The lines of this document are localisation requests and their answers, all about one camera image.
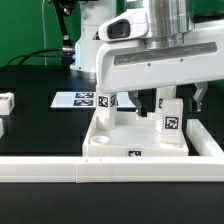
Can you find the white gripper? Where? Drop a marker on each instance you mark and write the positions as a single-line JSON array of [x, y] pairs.
[[129, 66]]

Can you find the white square tabletop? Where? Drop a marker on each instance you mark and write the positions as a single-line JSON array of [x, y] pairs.
[[131, 136]]

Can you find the white L-shaped fence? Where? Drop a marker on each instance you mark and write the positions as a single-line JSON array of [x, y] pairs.
[[207, 166]]

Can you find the white part at left edge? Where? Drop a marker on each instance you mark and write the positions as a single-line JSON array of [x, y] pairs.
[[1, 128]]

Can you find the white marker base plate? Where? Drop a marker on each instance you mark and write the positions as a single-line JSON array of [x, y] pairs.
[[86, 100]]

